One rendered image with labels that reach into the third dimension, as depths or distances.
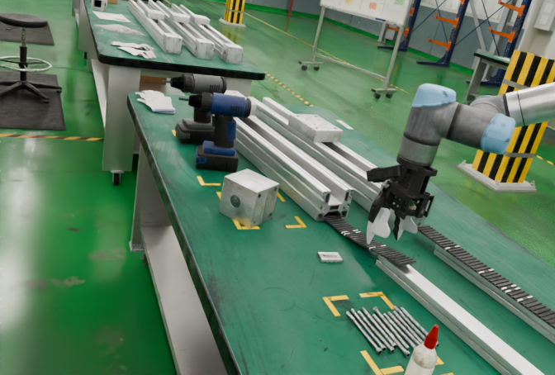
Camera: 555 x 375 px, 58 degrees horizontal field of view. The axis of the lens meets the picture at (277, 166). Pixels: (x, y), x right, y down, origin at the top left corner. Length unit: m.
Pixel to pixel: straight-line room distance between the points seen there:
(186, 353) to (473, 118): 1.09
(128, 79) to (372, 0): 4.78
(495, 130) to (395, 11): 5.89
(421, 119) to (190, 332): 1.05
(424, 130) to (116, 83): 2.07
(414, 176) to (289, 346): 0.42
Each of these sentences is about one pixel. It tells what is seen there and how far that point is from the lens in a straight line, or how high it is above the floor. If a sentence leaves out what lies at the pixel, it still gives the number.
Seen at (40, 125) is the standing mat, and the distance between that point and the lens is 3.89.
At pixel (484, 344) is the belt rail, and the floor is 0.80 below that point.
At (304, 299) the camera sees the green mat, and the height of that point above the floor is 0.78.
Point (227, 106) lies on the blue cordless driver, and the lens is 1.38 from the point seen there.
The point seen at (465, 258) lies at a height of 0.81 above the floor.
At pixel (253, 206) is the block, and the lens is 1.14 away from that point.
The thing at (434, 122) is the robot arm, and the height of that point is 1.13.
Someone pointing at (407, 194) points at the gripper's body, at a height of 0.98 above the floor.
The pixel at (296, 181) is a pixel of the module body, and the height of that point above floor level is 0.84.
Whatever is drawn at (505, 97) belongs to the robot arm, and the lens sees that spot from 1.14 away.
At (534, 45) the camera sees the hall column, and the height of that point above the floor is 1.16.
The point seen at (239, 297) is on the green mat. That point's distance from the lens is 0.95.
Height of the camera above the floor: 1.35
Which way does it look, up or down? 21 degrees down
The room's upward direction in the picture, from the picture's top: 12 degrees clockwise
